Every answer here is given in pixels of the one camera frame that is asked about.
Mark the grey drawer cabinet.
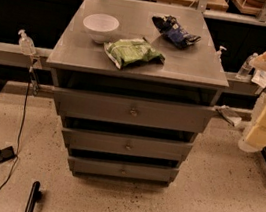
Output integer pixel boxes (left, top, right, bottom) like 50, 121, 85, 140
47, 0, 228, 184

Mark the grey top drawer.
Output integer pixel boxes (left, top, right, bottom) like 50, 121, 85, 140
53, 87, 215, 133

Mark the green chip bag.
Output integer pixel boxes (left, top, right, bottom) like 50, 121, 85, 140
103, 38, 165, 69

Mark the white bowl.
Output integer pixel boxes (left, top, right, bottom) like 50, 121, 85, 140
83, 13, 119, 44

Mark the blue chip bag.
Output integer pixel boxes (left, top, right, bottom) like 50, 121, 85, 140
152, 15, 201, 49

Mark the folded grey cloth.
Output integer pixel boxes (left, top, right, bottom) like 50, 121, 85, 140
216, 105, 241, 126

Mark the small white pump bottle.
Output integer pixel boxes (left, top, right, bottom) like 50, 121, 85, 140
216, 46, 227, 63

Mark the clear plastic water bottle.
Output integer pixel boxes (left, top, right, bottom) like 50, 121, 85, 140
235, 52, 258, 80

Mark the white wipes packet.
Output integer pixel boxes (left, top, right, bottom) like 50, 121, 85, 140
251, 69, 266, 88

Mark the black floor bar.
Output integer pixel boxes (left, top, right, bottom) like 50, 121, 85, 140
24, 181, 42, 212

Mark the black cable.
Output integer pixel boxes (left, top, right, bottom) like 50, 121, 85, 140
0, 60, 36, 212

